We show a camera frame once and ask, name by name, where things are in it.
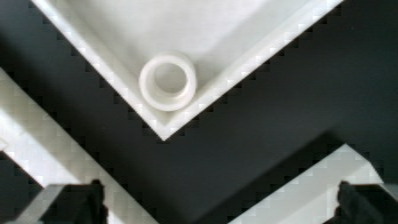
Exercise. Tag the white L-shaped obstacle fence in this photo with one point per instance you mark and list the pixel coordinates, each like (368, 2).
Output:
(53, 160)

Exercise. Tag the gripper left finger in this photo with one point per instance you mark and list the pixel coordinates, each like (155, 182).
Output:
(67, 204)

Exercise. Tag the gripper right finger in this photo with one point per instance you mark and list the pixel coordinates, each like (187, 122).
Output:
(366, 204)

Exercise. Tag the white square tabletop part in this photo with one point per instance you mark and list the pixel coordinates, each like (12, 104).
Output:
(174, 48)

